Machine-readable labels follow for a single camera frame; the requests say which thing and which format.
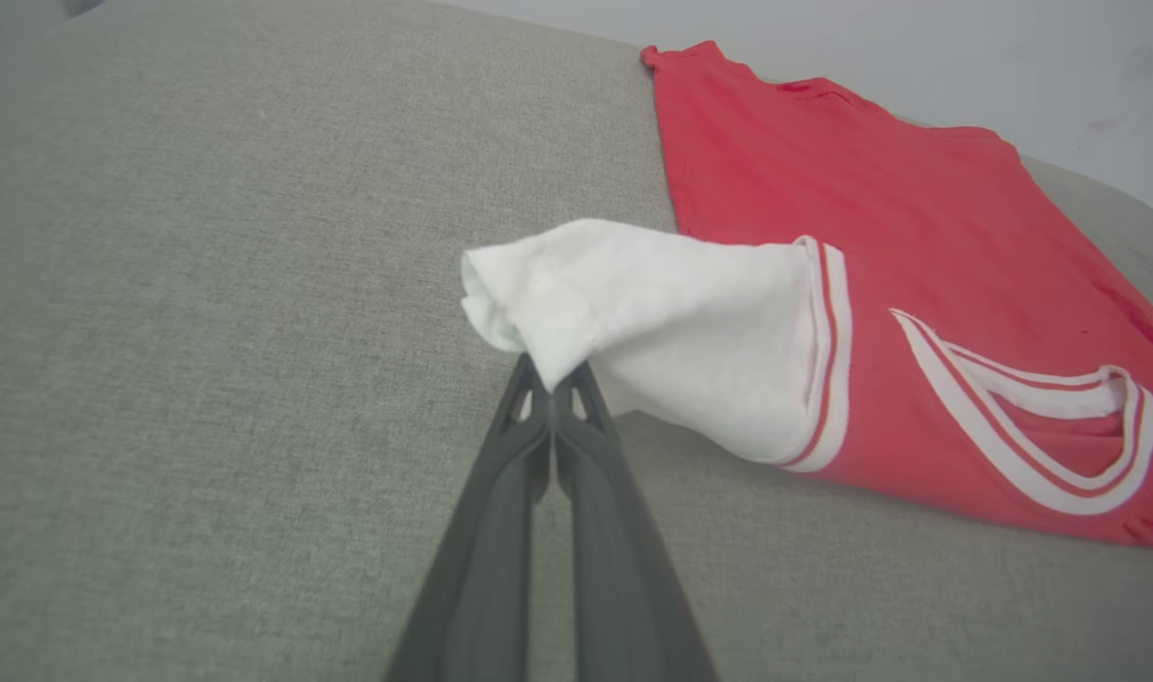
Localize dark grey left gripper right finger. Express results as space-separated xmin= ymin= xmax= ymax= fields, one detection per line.
xmin=553 ymin=360 xmax=721 ymax=682

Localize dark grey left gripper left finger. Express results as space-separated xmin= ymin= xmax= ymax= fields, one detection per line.
xmin=385 ymin=354 xmax=552 ymax=682

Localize red white sports jersey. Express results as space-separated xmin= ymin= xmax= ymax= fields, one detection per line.
xmin=460 ymin=40 xmax=1153 ymax=549

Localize grey fabric sofa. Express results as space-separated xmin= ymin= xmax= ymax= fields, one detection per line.
xmin=0 ymin=0 xmax=1153 ymax=682

